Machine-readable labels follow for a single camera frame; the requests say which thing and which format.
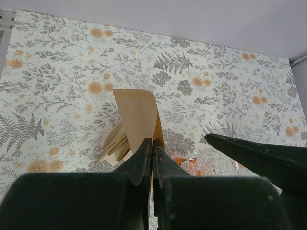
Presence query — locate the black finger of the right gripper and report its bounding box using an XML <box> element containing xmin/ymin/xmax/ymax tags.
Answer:
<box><xmin>203</xmin><ymin>133</ymin><xmax>307</xmax><ymax>192</ymax></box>

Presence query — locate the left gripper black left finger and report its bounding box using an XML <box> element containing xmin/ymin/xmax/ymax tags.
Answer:
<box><xmin>0</xmin><ymin>138</ymin><xmax>153</xmax><ymax>230</ymax></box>

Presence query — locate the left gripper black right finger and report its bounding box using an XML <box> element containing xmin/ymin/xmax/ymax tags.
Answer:
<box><xmin>152</xmin><ymin>140</ymin><xmax>292</xmax><ymax>230</ymax></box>

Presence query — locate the clear glass dripper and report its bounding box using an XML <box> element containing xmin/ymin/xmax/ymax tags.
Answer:
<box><xmin>186</xmin><ymin>147</ymin><xmax>240</xmax><ymax>177</ymax></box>

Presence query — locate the orange coffee filter box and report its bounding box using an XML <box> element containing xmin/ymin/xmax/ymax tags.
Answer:
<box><xmin>95</xmin><ymin>120</ymin><xmax>130</xmax><ymax>164</ymax></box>

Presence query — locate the brown paper coffee filter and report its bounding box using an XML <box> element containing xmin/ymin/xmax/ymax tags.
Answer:
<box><xmin>113</xmin><ymin>89</ymin><xmax>164</xmax><ymax>153</ymax></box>

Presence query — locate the orange glass carafe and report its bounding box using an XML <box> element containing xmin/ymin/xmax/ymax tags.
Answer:
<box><xmin>172</xmin><ymin>157</ymin><xmax>205</xmax><ymax>177</ymax></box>

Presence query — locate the floral patterned tablecloth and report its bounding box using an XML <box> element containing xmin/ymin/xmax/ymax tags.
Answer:
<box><xmin>0</xmin><ymin>10</ymin><xmax>307</xmax><ymax>196</ymax></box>

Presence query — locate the aluminium frame rail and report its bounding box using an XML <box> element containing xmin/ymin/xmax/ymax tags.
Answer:
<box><xmin>0</xmin><ymin>10</ymin><xmax>16</xmax><ymax>41</ymax></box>

